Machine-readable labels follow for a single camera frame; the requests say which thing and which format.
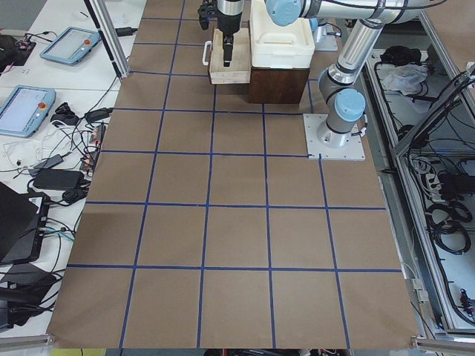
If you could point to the black power adapter brick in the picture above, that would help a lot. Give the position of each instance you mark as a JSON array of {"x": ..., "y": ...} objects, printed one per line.
[{"x": 52, "y": 179}]

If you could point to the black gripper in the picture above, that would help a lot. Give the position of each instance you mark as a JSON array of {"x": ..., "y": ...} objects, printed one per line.
[{"x": 228, "y": 22}]

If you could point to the white drawer handle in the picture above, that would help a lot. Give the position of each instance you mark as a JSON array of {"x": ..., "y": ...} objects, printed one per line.
[{"x": 207, "y": 49}]

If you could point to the small black adapter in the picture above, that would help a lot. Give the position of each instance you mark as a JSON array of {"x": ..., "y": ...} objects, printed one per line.
[{"x": 125, "y": 31}]

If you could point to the lower blue teach pendant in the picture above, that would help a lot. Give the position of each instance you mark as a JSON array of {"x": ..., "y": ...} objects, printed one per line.
[{"x": 25, "y": 109}]

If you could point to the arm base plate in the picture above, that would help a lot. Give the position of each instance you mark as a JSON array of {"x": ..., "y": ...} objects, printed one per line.
[{"x": 324, "y": 144}]

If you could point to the white foam tray box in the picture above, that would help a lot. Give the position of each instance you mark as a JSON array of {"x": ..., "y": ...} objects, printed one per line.
[{"x": 280, "y": 37}]

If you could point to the aluminium frame post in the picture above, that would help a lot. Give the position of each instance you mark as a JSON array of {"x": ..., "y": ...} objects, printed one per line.
[{"x": 105, "y": 27}]

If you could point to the dark brown wooden cabinet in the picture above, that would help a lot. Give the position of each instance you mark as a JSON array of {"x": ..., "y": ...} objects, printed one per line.
[{"x": 277, "y": 86}]

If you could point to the light wooden drawer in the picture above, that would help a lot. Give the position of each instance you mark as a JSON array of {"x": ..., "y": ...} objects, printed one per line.
[{"x": 239, "y": 69}]

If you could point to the upper blue teach pendant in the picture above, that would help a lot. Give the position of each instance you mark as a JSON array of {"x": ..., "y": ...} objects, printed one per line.
[{"x": 71, "y": 46}]

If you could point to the white crumpled cloth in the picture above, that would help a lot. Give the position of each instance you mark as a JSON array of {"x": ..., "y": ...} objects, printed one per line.
[{"x": 406, "y": 79}]

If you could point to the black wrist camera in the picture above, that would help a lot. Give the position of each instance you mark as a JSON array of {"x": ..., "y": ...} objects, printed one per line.
[{"x": 206, "y": 11}]

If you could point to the black laptop computer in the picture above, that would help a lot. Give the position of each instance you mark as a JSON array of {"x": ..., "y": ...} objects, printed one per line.
[{"x": 23, "y": 216}]

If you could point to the blue teach pendant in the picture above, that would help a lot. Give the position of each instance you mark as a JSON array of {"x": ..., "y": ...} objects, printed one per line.
[
  {"x": 71, "y": 46},
  {"x": 25, "y": 109}
]

